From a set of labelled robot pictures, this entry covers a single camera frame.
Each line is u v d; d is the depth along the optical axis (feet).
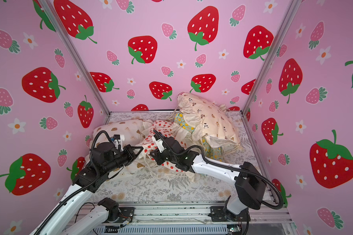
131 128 3.27
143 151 2.30
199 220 2.40
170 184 2.78
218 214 2.41
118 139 2.16
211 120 2.84
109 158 1.77
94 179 1.63
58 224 1.36
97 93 3.52
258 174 1.31
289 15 2.32
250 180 1.44
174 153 1.87
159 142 2.21
